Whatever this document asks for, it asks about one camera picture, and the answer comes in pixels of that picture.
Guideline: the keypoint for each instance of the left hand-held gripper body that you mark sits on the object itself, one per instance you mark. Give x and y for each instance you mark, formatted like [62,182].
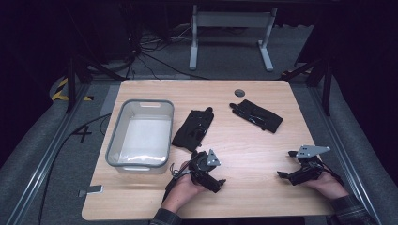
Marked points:
[202,167]

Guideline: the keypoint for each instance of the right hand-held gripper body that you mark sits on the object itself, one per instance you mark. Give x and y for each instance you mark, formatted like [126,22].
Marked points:
[308,170]

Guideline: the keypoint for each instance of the black glove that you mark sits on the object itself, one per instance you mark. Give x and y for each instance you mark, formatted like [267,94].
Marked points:
[259,117]
[191,129]

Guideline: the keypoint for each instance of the person's right hand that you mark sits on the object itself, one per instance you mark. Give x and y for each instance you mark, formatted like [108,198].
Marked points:
[331,186]

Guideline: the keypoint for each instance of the person's left hand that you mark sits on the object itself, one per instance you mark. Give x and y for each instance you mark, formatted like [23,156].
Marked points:
[181,190]

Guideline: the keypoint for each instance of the black tripod stand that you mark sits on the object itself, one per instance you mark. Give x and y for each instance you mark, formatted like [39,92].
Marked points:
[327,93]
[71,90]

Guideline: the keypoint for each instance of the grey round table grommet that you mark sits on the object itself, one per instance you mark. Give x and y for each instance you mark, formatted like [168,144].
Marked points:
[239,92]

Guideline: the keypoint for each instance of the dark curtain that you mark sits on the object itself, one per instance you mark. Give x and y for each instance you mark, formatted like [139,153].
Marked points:
[31,47]
[366,62]

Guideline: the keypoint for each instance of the yellow black hazard tape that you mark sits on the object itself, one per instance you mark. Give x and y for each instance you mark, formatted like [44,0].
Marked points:
[59,92]

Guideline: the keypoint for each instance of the aluminium floor rail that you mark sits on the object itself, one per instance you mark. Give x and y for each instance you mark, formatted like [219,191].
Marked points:
[47,159]
[344,156]

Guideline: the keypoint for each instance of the small metal bracket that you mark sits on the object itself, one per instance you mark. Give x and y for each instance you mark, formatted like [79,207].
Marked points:
[94,189]

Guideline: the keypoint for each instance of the white metal desk frame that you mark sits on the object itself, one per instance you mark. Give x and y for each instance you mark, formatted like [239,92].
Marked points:
[231,19]

